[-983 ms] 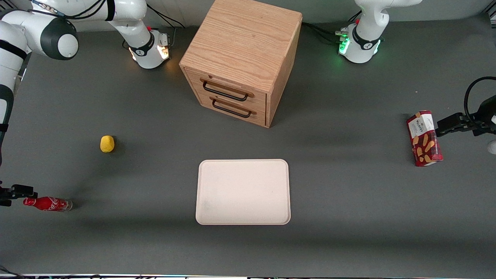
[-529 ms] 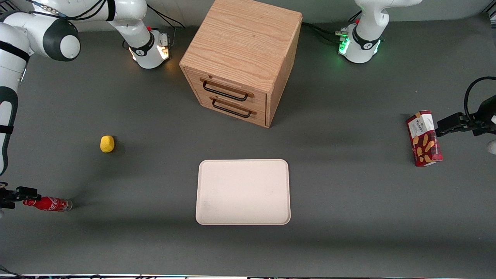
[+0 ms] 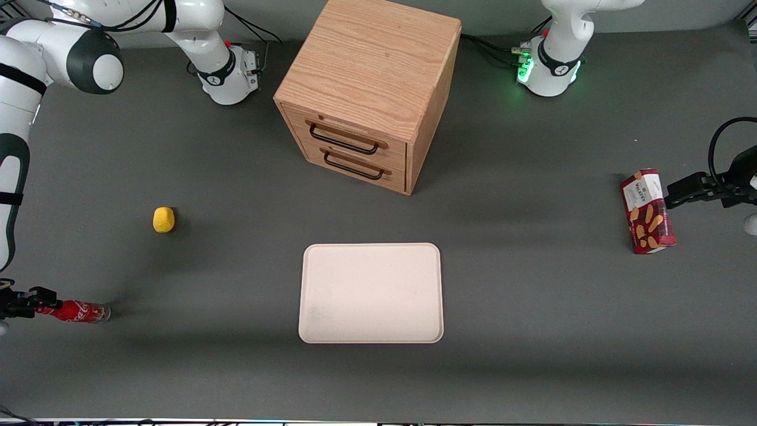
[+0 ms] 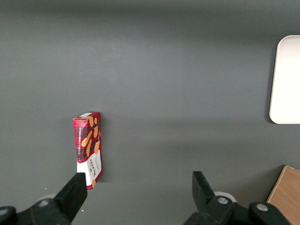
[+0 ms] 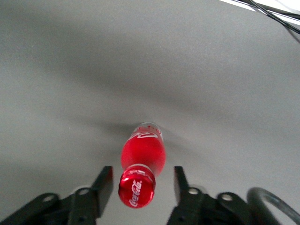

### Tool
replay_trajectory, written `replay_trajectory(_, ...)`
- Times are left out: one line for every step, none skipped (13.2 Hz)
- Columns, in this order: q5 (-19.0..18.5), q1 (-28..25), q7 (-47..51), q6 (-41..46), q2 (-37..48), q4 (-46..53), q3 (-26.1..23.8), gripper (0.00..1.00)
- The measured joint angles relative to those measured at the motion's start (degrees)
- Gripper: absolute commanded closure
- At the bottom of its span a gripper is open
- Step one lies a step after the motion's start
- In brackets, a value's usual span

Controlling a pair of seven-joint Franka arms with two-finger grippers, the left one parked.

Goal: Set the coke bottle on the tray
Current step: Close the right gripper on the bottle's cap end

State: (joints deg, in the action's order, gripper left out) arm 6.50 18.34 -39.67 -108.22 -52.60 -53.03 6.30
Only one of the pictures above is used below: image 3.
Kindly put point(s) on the yellow lemon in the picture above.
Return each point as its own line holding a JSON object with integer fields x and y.
{"x": 163, "y": 220}

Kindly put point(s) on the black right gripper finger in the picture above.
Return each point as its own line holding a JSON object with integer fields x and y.
{"x": 42, "y": 294}
{"x": 48, "y": 306}

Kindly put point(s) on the beige rectangular plastic tray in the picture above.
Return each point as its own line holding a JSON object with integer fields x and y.
{"x": 371, "y": 293}

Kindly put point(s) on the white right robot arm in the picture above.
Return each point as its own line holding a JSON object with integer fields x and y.
{"x": 35, "y": 53}

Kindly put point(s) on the red Walkers cookie box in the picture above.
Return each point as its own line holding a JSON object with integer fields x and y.
{"x": 647, "y": 213}

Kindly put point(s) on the red coke bottle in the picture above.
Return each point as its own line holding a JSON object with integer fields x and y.
{"x": 80, "y": 311}

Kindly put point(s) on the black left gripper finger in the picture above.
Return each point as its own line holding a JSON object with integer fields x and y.
{"x": 698, "y": 197}
{"x": 692, "y": 184}

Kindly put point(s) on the wooden two-drawer cabinet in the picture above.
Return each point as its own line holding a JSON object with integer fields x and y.
{"x": 366, "y": 65}

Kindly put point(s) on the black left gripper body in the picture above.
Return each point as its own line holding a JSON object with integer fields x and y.
{"x": 732, "y": 188}

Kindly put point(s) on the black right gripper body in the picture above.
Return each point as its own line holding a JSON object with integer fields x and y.
{"x": 13, "y": 302}

